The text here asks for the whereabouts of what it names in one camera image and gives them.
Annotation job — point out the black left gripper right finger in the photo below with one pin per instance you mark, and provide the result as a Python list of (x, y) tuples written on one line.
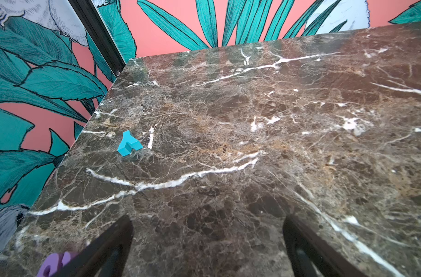
[(310, 254)]

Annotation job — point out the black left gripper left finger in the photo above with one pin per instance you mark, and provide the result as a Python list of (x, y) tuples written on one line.
[(106, 256)]

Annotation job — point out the black left corner post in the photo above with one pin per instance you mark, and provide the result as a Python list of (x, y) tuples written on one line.
[(95, 27)]

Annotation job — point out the purple plastic block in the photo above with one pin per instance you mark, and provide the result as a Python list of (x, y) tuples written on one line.
[(54, 262)]

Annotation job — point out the cyan plastic block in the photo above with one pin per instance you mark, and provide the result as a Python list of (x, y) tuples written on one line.
[(128, 143)]

